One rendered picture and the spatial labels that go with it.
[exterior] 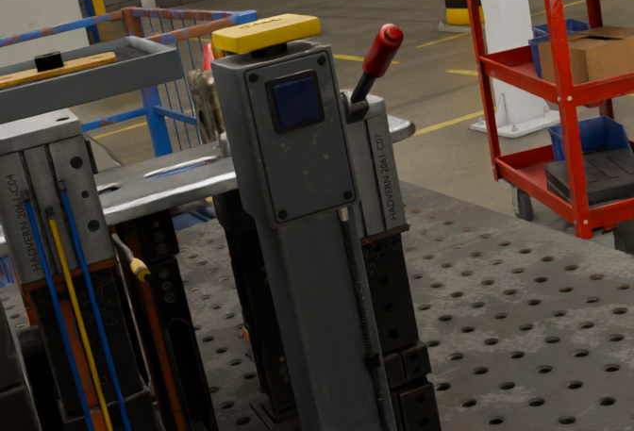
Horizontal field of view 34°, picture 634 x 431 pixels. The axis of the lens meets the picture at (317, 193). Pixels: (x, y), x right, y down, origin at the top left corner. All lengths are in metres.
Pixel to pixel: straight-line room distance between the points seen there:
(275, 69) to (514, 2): 4.20
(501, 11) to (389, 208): 3.94
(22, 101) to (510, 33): 4.31
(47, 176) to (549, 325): 0.67
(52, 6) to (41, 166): 8.22
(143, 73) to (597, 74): 2.44
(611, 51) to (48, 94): 2.50
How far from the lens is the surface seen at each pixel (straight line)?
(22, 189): 0.82
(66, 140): 0.82
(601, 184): 3.14
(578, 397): 1.11
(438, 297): 1.39
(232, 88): 0.70
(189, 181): 1.00
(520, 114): 4.93
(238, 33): 0.70
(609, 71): 3.03
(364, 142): 0.89
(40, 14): 9.02
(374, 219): 0.91
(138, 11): 3.96
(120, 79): 0.63
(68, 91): 0.62
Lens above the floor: 1.24
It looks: 16 degrees down
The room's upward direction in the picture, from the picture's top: 12 degrees counter-clockwise
